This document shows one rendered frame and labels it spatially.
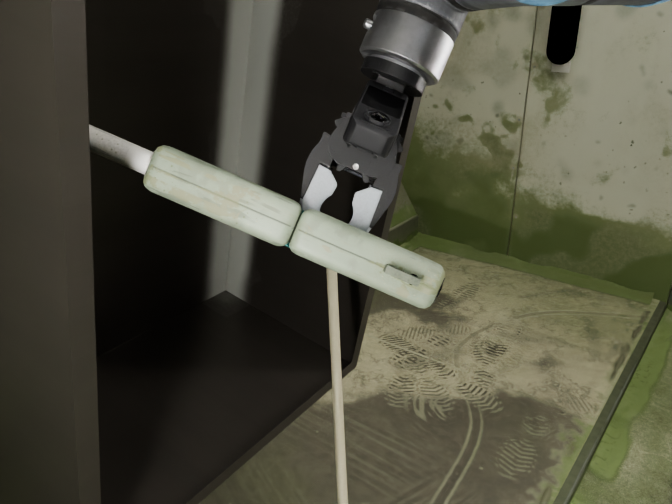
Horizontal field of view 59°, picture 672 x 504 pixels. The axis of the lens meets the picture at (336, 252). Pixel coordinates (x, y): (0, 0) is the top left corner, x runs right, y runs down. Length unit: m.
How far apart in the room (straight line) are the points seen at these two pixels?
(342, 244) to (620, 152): 2.01
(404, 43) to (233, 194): 0.22
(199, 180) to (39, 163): 0.15
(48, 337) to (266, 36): 0.68
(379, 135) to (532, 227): 2.17
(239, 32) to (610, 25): 1.65
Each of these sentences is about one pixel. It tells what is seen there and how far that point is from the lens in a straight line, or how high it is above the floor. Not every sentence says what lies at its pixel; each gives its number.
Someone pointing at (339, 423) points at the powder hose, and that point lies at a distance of 0.96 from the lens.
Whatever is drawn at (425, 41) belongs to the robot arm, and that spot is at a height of 1.08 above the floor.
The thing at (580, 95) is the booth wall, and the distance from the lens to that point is 2.52.
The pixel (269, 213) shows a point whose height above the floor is 0.93.
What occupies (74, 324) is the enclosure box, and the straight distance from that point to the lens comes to 0.57.
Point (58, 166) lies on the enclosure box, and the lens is 0.49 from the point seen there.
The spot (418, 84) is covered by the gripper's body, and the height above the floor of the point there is 1.04.
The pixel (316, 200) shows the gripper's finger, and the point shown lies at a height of 0.93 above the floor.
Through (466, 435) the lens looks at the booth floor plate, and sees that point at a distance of 1.71.
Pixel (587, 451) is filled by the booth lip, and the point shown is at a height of 0.04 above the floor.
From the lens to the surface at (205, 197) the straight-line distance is 0.59.
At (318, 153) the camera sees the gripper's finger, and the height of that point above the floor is 0.97.
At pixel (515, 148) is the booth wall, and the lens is 2.63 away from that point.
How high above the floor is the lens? 1.12
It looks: 23 degrees down
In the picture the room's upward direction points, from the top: straight up
